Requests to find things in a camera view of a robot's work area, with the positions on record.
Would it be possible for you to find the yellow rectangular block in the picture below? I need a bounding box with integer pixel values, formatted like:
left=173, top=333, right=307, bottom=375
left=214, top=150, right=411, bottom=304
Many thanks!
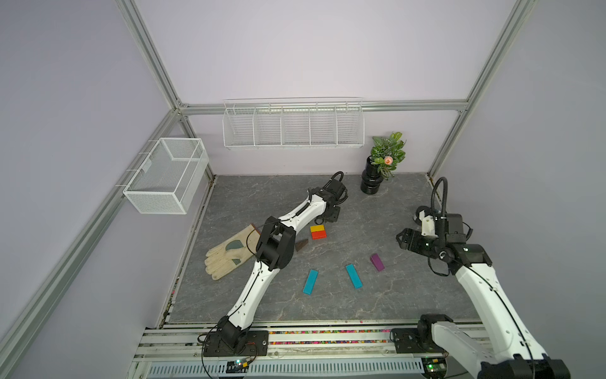
left=310, top=225, right=325, bottom=233

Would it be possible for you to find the red rectangular block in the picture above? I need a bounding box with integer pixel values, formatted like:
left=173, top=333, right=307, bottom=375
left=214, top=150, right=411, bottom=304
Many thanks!
left=311, top=230, right=328, bottom=240

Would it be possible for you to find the dark wooden wedge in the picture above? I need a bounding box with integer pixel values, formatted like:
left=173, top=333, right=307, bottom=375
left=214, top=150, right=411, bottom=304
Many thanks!
left=295, top=239, right=309, bottom=252

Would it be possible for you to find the teal long block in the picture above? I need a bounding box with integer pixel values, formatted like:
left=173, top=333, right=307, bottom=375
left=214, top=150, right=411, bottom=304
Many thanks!
left=303, top=269, right=319, bottom=295
left=346, top=265, right=363, bottom=289

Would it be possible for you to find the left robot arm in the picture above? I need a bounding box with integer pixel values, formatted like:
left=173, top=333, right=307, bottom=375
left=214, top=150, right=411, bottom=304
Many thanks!
left=216, top=171, right=348, bottom=351

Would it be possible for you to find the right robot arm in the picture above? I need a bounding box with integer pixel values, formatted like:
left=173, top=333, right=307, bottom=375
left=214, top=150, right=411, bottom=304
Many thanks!
left=396, top=177, right=571, bottom=378

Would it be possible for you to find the potted plant black vase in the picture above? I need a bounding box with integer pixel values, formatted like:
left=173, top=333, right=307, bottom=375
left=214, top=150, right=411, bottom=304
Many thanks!
left=361, top=132, right=407, bottom=195

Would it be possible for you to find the purple block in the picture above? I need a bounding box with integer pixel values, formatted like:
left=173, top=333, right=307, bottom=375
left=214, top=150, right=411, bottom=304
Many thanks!
left=370, top=254, right=385, bottom=272

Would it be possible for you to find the beige work glove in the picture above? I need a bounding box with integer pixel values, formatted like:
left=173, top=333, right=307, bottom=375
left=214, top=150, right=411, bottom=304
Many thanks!
left=205, top=224, right=260, bottom=281

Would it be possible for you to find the white mesh basket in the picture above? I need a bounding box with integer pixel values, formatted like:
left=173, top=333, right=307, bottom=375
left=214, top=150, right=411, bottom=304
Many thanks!
left=123, top=137, right=209, bottom=215

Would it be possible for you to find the white wire wall shelf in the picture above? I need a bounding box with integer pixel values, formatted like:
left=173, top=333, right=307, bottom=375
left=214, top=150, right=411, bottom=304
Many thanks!
left=223, top=97, right=365, bottom=149

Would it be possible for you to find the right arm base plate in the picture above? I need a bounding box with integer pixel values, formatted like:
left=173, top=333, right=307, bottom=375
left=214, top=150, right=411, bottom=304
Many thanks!
left=390, top=328, right=446, bottom=355

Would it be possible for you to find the white vent rail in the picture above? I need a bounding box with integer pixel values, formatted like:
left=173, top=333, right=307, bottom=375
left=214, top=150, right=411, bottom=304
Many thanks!
left=144, top=357, right=425, bottom=378

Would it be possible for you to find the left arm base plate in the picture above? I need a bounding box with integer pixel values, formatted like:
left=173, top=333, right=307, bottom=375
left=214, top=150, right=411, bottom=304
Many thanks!
left=199, top=331, right=269, bottom=357

